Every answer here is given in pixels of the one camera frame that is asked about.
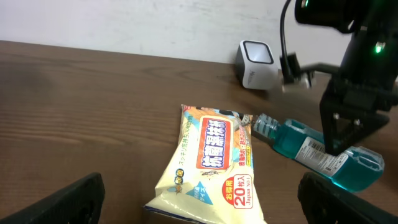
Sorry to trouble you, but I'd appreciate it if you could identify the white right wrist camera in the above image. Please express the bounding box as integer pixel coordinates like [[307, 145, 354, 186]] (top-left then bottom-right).
[[280, 53, 316, 93]]

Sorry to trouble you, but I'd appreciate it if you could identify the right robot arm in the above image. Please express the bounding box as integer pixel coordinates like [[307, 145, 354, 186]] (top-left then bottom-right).
[[295, 0, 397, 156]]

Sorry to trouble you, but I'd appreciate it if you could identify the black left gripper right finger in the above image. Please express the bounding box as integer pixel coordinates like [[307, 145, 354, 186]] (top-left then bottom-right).
[[297, 172, 397, 224]]

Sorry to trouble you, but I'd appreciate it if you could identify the teal mouthwash bottle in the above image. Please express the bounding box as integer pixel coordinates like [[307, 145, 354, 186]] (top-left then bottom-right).
[[252, 114, 385, 192]]

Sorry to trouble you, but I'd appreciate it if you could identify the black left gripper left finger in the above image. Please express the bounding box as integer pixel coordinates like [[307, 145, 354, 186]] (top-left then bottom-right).
[[1, 172, 105, 224]]

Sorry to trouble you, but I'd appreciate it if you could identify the yellow snack bag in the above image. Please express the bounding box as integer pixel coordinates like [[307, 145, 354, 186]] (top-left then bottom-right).
[[145, 105, 265, 224]]

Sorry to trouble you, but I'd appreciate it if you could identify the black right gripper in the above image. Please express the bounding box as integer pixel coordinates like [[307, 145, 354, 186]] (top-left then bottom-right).
[[320, 72, 397, 156]]

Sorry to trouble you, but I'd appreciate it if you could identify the black right camera cable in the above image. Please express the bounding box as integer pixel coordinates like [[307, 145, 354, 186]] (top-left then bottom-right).
[[279, 0, 295, 82]]

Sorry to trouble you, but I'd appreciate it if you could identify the white barcode scanner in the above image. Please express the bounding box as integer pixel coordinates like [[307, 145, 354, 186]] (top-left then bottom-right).
[[234, 40, 279, 90]]

